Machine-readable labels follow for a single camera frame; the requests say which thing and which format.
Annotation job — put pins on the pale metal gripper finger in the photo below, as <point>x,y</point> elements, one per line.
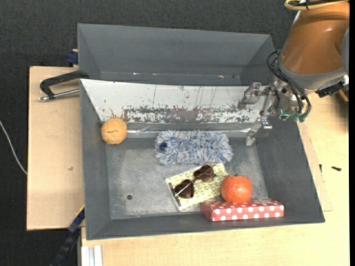
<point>251,138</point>
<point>253,91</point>

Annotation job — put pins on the orange fruit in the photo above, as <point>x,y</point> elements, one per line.
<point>236,189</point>

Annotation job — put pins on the blue and white fluffy duster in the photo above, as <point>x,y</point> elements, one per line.
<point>194,148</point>

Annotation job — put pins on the red white-dotted box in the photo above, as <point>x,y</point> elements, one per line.
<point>244,210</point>

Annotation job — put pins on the dark heart-shaped sunglasses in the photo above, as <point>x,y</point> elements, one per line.
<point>185,190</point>

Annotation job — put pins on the small black screw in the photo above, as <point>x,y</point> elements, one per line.
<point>337,168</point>

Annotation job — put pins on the grey metal bin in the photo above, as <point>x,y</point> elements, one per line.
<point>144,181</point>

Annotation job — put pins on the tan ball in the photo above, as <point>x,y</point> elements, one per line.
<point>113,131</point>

